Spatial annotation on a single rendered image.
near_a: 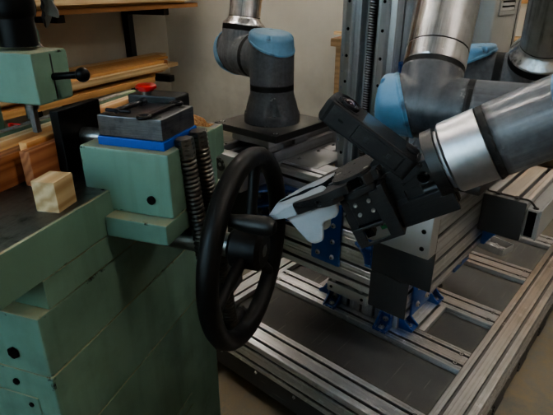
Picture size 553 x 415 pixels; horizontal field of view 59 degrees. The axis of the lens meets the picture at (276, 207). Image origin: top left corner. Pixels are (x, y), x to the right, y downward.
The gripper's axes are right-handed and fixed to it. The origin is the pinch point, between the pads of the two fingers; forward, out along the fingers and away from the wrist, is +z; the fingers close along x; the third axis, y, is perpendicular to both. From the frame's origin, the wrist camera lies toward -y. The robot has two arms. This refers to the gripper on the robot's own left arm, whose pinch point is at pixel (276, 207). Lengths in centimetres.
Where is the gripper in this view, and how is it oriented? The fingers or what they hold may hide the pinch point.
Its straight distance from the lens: 58.9
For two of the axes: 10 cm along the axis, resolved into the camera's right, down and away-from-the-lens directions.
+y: 4.7, 8.5, 2.2
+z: -8.2, 3.4, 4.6
